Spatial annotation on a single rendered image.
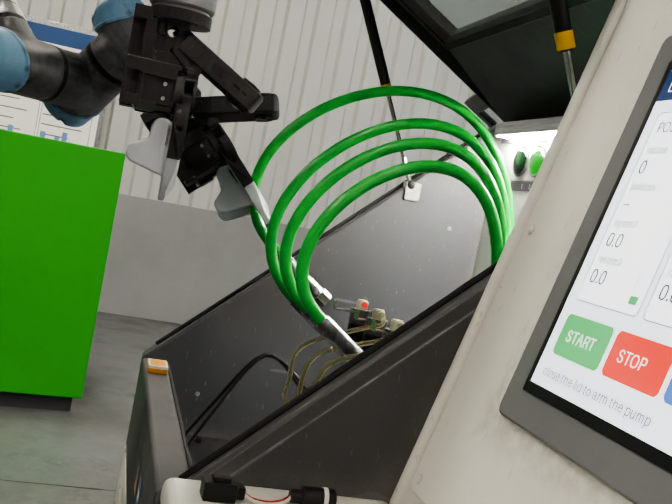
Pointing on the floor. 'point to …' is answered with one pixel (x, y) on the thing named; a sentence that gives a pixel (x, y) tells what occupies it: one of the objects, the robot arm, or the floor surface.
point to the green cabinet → (51, 264)
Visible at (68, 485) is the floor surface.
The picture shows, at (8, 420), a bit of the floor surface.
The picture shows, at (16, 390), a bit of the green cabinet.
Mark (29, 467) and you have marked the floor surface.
